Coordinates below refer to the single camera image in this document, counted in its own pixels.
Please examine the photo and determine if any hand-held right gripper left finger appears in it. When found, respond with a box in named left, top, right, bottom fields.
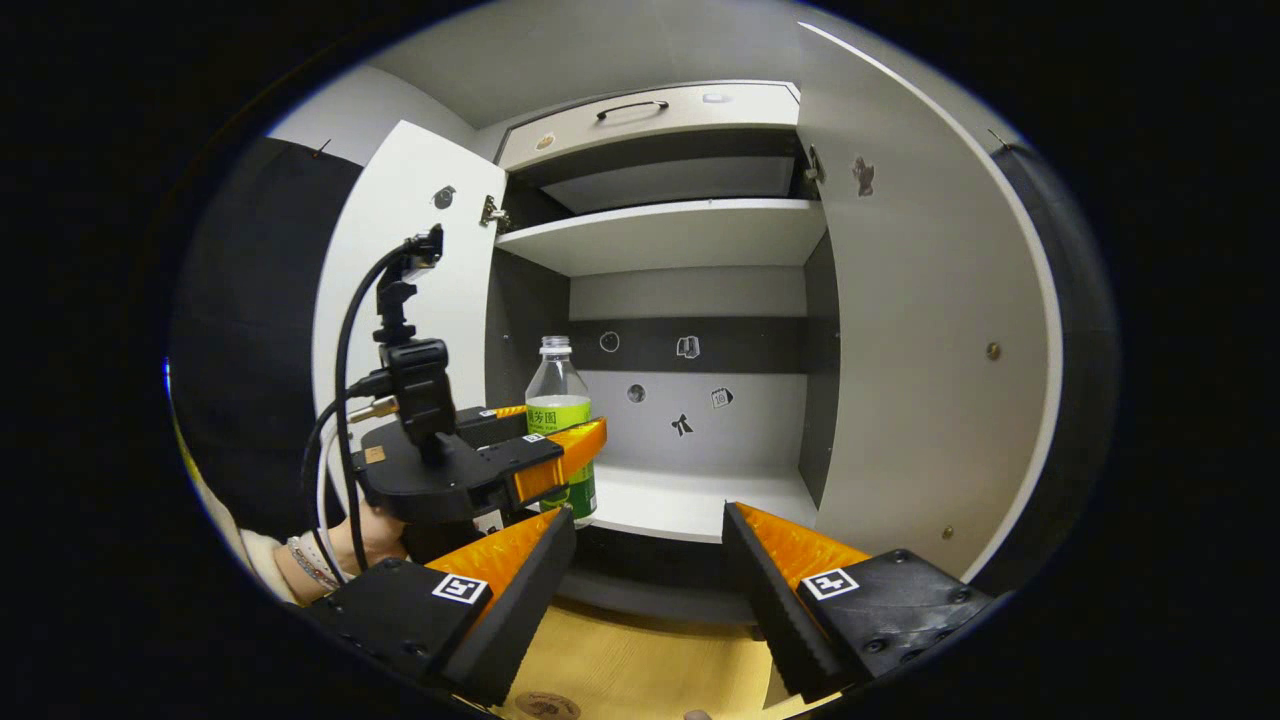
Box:
left=298, top=506, right=579, bottom=709

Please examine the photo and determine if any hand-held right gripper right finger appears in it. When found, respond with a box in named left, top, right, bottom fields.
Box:
left=722, top=500, right=996, bottom=706

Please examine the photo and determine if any green label plastic bottle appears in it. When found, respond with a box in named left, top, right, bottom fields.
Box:
left=524, top=336, right=599, bottom=526

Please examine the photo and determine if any round wooden coaster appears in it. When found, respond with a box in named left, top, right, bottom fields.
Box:
left=515, top=690, right=583, bottom=720

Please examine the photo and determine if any white cabinet door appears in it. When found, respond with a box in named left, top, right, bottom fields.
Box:
left=312, top=120, right=509, bottom=521
left=765, top=22, right=1063, bottom=713

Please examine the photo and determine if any white and grey cabinet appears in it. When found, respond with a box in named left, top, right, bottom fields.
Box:
left=483, top=80, right=841, bottom=626

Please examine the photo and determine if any white cabinet shelf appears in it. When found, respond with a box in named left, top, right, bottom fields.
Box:
left=495, top=198, right=829, bottom=278

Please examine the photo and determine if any beige cabinet drawer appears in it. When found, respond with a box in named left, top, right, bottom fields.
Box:
left=497, top=82, right=801, bottom=173

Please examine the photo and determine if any white cable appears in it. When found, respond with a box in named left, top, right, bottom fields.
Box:
left=315, top=430, right=346, bottom=586

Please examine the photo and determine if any beaded bracelet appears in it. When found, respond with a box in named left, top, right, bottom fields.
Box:
left=285, top=535, right=341, bottom=593

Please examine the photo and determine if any black cable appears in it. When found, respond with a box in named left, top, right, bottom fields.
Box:
left=300, top=240, right=419, bottom=573

